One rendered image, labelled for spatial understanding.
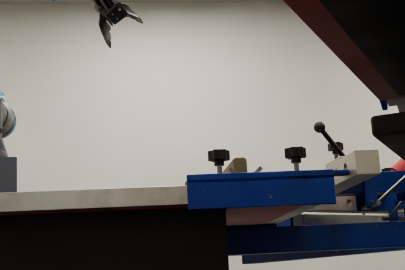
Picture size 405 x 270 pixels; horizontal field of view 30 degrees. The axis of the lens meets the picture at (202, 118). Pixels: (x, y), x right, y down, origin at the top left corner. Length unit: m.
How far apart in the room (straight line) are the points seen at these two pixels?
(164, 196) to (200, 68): 4.39
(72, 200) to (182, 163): 4.20
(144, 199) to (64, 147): 4.21
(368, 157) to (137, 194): 0.47
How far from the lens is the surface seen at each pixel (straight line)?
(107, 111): 5.75
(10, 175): 2.31
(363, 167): 1.54
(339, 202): 2.31
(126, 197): 1.51
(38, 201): 1.51
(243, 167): 1.64
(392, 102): 1.50
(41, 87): 5.82
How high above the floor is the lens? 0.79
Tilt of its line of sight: 13 degrees up
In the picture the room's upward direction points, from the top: 3 degrees counter-clockwise
